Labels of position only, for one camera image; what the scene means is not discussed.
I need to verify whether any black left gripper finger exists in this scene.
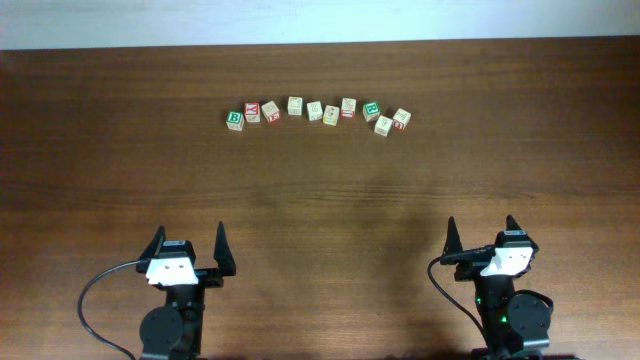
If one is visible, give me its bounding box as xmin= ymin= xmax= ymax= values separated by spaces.
xmin=136 ymin=226 xmax=166 ymax=274
xmin=213 ymin=221 xmax=237 ymax=277

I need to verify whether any wooden block red letter D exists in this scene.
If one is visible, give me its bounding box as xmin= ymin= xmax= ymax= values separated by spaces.
xmin=392 ymin=108 xmax=412 ymax=130

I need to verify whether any wooden block letter H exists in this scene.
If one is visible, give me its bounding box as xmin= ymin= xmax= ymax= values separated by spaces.
xmin=374 ymin=115 xmax=393 ymax=137

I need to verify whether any wooden block number five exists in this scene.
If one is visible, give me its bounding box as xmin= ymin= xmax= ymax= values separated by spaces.
xmin=307 ymin=101 xmax=323 ymax=121

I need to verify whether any wooden block yellow side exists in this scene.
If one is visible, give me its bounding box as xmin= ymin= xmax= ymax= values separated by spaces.
xmin=322 ymin=105 xmax=340 ymax=126

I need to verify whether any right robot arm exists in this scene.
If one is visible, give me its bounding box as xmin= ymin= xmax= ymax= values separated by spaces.
xmin=437 ymin=216 xmax=554 ymax=359

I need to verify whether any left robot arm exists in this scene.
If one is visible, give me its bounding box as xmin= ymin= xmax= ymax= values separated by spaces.
xmin=136 ymin=223 xmax=237 ymax=360

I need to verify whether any green letter B block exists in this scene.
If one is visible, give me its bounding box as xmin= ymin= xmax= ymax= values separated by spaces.
xmin=226 ymin=111 xmax=245 ymax=131

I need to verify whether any red letter Y block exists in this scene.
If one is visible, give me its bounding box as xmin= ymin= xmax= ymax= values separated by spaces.
xmin=244 ymin=102 xmax=261 ymax=123

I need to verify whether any red letter E block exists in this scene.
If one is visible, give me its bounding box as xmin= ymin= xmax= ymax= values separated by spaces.
xmin=261 ymin=101 xmax=281 ymax=123

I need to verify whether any green letter R block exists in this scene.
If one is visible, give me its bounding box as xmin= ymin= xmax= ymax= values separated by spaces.
xmin=362 ymin=101 xmax=381 ymax=123

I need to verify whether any plain wooden block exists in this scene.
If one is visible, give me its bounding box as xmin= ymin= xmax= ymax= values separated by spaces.
xmin=287 ymin=96 xmax=303 ymax=116

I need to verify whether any wooden block red side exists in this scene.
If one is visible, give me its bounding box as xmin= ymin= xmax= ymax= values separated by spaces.
xmin=340 ymin=98 xmax=357 ymax=118

